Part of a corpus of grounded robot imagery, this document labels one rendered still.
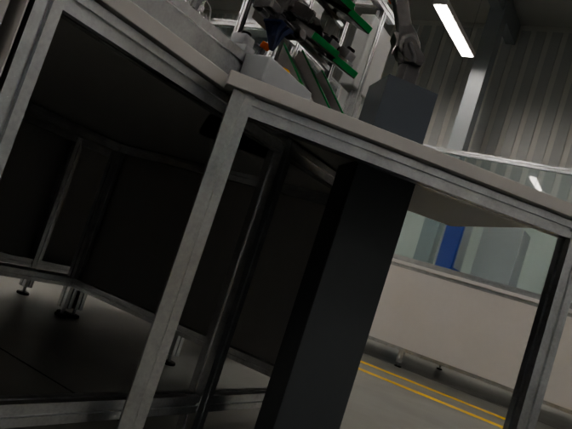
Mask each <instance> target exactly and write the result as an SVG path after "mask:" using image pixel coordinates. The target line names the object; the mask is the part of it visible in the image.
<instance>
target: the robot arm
mask: <svg viewBox="0 0 572 429"><path fill-rule="evenodd" d="M392 6H393V13H394V19H395V26H396V27H395V28H396V32H394V33H393V34H392V38H391V40H390V43H391V46H392V55H394V58H395V60H396V61H397V62H398V70H397V74H396V77H399V78H401V79H403V80H405V81H408V82H410V83H413V84H416V82H417V79H418V76H419V74H420V68H421V66H422V65H423V63H424V62H425V60H426V58H425V56H424V55H423V53H422V52H421V50H420V40H419V38H418V35H417V32H416V30H415V29H414V27H413V26H412V21H411V15H410V9H409V0H392ZM253 8H254V9H255V10H256V11H257V12H260V11H262V9H263V8H264V9H265V10H266V11H267V12H268V13H269V14H270V16H269V17H268V19H264V22H265V25H266V34H267V40H268V46H269V49H270V50H271V51H274V50H275V48H276V47H277V46H278V45H279V44H280V42H281V41H282V40H283V38H285V39H286V40H289V41H302V42H304V41H305V39H306V33H305V31H304V30H303V29H302V28H301V27H300V26H297V25H291V24H290V23H291V21H294V22H296V21H298V20H302V21H304V22H306V24H309V23H313V21H315V19H316V12H315V11H314V10H311V9H310V8H309V7H308V6H306V5H305V4H303V3H301V2H299V0H255V2H254V5H253Z"/></svg>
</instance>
